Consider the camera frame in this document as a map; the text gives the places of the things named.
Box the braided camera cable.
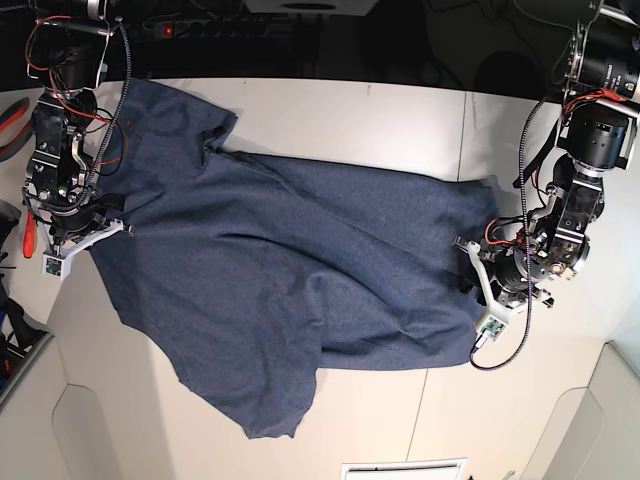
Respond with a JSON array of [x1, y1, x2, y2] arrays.
[[468, 97, 546, 372]]

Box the white vent panel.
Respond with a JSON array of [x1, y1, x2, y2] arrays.
[[340, 458, 467, 480]]

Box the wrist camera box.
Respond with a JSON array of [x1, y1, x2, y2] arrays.
[[475, 313, 509, 341], [42, 253, 71, 281]]

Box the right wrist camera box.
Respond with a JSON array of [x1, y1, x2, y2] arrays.
[[42, 253, 71, 281]]

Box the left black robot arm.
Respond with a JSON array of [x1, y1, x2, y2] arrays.
[[455, 1, 639, 323]]

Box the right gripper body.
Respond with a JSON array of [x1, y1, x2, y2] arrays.
[[37, 217, 133, 260]]

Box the dark blue t-shirt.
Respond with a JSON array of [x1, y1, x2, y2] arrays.
[[91, 80, 497, 438]]

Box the orange handled screwdriver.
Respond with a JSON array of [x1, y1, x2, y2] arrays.
[[22, 213, 37, 259]]

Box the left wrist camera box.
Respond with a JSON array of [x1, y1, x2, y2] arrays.
[[475, 313, 509, 341]]

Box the orange handled pliers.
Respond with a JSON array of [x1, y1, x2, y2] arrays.
[[0, 97, 36, 164]]

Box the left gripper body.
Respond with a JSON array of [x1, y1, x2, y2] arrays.
[[453, 237, 554, 318]]

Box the braided right arm cable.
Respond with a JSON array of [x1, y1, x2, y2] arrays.
[[84, 17, 134, 201]]

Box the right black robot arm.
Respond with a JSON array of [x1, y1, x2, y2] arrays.
[[22, 1, 126, 262]]

